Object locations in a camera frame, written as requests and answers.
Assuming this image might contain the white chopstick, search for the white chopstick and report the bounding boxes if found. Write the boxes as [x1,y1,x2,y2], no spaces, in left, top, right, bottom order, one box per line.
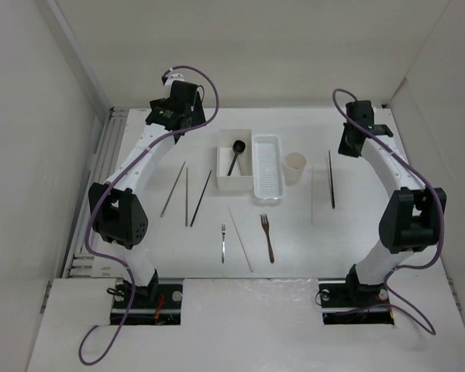
[228,207,254,273]

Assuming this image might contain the white perforated tray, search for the white perforated tray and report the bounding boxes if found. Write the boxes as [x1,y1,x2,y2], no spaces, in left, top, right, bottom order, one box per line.
[252,134,285,204]

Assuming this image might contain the beige spoon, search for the beige spoon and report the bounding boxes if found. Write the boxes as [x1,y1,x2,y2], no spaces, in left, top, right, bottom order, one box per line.
[237,155,246,176]

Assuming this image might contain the grey metal chopstick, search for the grey metal chopstick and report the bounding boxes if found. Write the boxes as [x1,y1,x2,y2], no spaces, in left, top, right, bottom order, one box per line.
[160,161,186,218]

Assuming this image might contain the brown wooden fork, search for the brown wooden fork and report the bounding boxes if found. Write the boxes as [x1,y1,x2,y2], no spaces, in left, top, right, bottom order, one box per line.
[260,214,275,263]

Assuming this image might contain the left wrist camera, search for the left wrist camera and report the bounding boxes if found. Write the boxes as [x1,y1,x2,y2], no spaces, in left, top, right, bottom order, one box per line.
[161,71,181,87]

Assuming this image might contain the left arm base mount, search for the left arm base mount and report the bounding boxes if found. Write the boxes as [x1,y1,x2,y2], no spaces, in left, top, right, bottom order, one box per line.
[106,279,184,326]

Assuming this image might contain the black spoon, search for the black spoon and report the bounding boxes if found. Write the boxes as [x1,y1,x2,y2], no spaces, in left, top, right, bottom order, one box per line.
[227,139,246,176]

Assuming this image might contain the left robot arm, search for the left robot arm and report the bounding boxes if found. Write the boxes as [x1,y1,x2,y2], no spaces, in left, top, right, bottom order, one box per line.
[88,74,205,308]

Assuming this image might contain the beige paper cup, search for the beige paper cup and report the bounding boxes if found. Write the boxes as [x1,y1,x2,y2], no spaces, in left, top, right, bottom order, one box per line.
[284,152,307,185]

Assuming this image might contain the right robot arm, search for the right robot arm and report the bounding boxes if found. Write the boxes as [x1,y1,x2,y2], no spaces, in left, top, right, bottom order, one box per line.
[338,100,446,306]

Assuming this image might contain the small silver fork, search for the small silver fork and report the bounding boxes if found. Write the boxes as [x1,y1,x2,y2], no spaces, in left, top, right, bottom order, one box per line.
[221,223,226,264]

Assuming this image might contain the white rectangular box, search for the white rectangular box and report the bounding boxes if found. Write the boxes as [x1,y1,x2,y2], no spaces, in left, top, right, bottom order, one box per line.
[215,129,253,193]

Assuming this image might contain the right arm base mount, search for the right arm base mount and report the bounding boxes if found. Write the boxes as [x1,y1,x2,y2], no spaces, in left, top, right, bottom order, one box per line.
[315,279,394,326]

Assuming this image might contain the black chopstick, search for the black chopstick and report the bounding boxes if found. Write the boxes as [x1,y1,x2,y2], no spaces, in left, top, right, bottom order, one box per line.
[328,150,336,209]
[190,170,212,227]

